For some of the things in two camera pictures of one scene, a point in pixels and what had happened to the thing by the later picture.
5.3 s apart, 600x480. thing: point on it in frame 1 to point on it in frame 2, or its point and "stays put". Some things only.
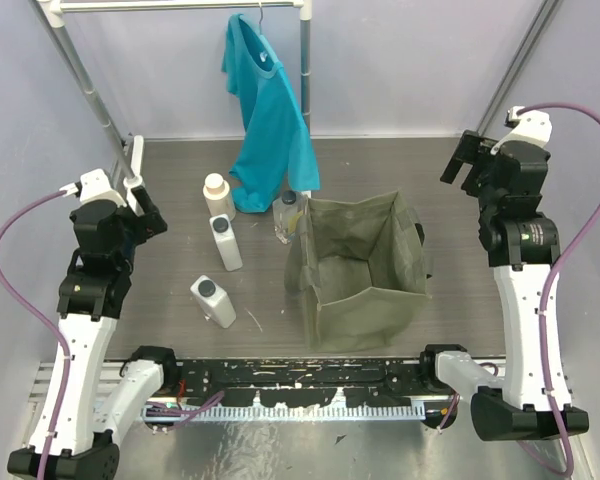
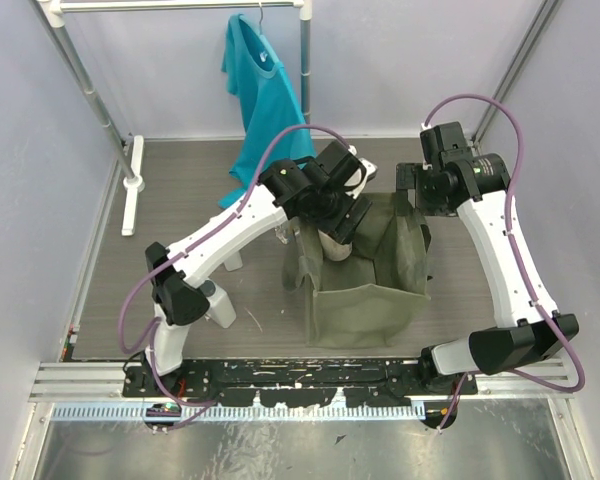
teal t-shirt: (276, 149) stays put
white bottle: (214, 301) stays put
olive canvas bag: (362, 266) stays put
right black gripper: (472, 149) to (408, 174)
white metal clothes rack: (54, 12) stays put
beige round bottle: (217, 195) to (334, 249)
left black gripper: (143, 220) to (351, 226)
